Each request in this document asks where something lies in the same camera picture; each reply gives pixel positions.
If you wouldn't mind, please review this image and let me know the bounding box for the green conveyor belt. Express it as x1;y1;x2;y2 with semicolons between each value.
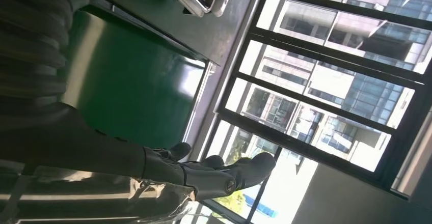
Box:
62;10;207;149

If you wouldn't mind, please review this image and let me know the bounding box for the silver conveyor frame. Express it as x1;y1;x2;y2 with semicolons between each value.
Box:
182;60;219;149

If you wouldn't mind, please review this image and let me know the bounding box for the black framed window wall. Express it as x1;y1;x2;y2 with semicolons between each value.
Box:
199;0;432;224

